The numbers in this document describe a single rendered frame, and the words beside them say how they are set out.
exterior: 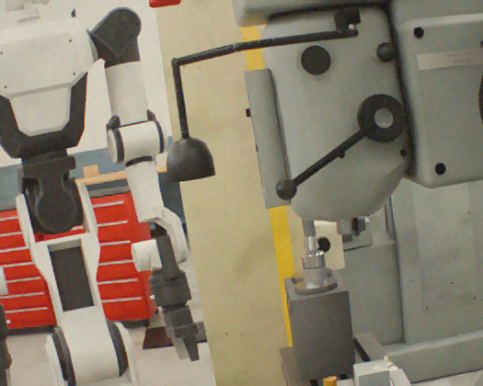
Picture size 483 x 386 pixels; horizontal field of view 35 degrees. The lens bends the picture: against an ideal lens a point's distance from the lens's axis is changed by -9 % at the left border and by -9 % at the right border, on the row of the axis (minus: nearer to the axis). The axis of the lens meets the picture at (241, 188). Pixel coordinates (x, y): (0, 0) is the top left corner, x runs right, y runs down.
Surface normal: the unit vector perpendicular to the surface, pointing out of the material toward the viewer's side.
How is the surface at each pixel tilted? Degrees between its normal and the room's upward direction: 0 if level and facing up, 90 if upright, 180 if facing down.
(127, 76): 88
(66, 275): 80
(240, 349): 90
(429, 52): 90
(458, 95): 90
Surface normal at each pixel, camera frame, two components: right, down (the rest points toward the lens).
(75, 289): 0.33, -0.13
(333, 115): 0.04, 0.10
